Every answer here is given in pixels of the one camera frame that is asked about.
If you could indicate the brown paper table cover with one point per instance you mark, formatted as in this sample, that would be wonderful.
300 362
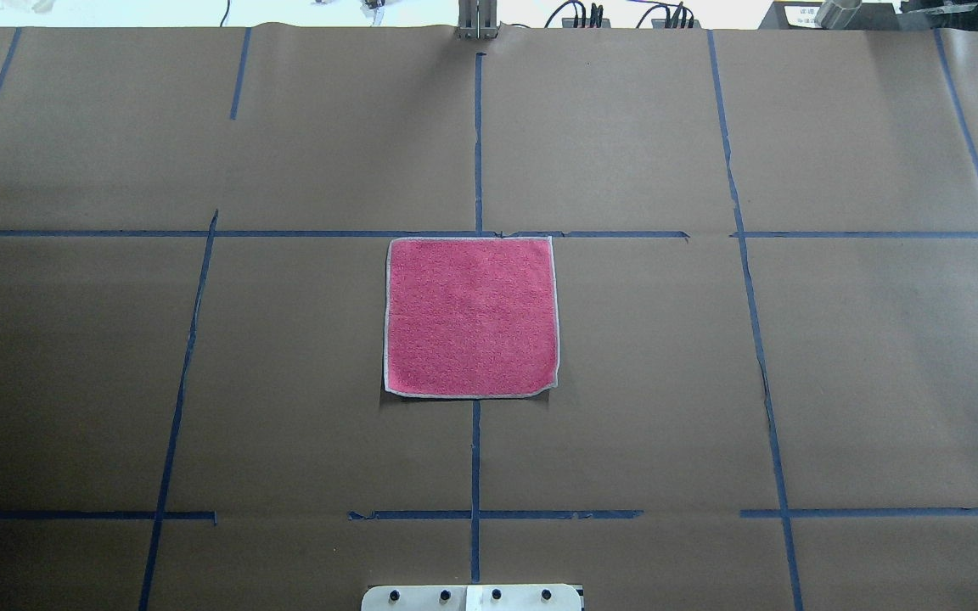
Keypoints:
688 318

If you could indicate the aluminium frame post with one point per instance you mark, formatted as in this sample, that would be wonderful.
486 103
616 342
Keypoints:
477 19

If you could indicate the small metal cup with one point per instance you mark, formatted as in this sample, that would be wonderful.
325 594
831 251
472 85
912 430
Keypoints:
836 15

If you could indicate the pink towel with grey back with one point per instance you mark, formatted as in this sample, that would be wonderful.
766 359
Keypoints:
471 318

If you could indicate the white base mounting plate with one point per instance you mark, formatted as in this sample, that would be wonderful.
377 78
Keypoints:
553 596

